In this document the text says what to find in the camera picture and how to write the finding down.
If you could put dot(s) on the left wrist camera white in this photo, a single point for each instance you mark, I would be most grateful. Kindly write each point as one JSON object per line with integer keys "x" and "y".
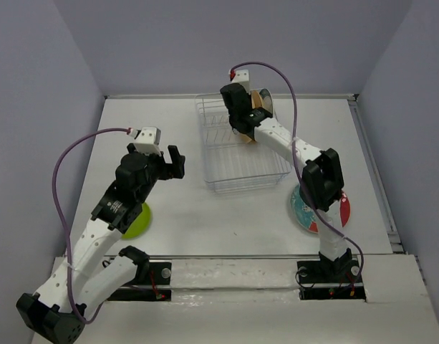
{"x": 146, "y": 140}

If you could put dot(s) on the dark green lettered plate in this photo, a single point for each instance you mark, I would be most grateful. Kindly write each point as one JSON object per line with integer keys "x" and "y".
{"x": 266, "y": 100}

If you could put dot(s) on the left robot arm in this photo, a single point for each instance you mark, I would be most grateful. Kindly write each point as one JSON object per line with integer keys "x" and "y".
{"x": 59, "y": 309}

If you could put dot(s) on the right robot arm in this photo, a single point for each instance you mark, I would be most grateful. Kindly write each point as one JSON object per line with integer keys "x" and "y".
{"x": 320, "y": 180}

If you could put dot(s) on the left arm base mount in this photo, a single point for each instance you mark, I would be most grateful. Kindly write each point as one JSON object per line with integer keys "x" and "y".
{"x": 150, "y": 286}

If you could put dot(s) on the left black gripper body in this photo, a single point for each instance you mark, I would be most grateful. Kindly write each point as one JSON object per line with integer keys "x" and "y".
{"x": 155, "y": 165}

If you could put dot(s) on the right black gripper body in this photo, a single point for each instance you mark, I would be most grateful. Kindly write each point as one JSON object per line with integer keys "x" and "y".
{"x": 231, "y": 120}

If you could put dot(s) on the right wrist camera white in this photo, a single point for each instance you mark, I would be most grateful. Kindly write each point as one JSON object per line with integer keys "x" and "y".
{"x": 241, "y": 77}

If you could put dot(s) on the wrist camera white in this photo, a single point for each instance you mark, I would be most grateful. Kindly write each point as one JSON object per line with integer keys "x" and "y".
{"x": 241, "y": 77}
{"x": 146, "y": 140}

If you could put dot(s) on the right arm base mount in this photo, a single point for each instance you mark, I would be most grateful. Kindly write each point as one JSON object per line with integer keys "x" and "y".
{"x": 315, "y": 285}

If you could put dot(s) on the lime green plate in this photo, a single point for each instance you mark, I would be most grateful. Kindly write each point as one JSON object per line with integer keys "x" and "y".
{"x": 140, "y": 224}

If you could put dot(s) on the teal and red plate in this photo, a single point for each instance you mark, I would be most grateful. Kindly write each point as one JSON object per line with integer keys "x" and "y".
{"x": 307, "y": 218}

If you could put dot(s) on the white wire dish rack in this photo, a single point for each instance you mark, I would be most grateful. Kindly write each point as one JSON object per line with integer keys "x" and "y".
{"x": 232, "y": 162}

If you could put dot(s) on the plain yellow plate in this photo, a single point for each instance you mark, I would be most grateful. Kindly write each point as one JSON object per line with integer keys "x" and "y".
{"x": 256, "y": 102}

